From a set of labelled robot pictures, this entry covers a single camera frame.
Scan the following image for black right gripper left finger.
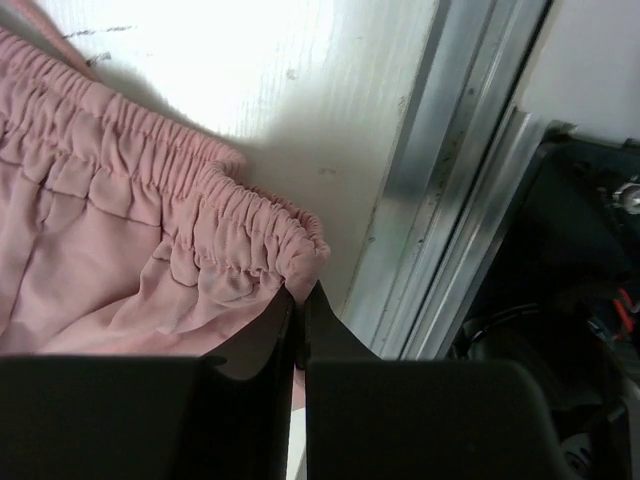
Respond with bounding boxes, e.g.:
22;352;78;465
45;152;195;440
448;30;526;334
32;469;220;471
1;290;294;479

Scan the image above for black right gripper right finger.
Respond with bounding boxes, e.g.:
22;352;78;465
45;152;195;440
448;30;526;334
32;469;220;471
302;286;565;479

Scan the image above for pink drawstring trousers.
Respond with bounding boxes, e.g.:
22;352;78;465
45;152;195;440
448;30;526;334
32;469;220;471
0;0;332;416

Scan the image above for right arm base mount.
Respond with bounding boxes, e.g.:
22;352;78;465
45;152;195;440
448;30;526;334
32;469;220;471
399;118;640;480

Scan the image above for aluminium table frame rail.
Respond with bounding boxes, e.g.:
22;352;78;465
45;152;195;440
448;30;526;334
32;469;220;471
343;1;549;360

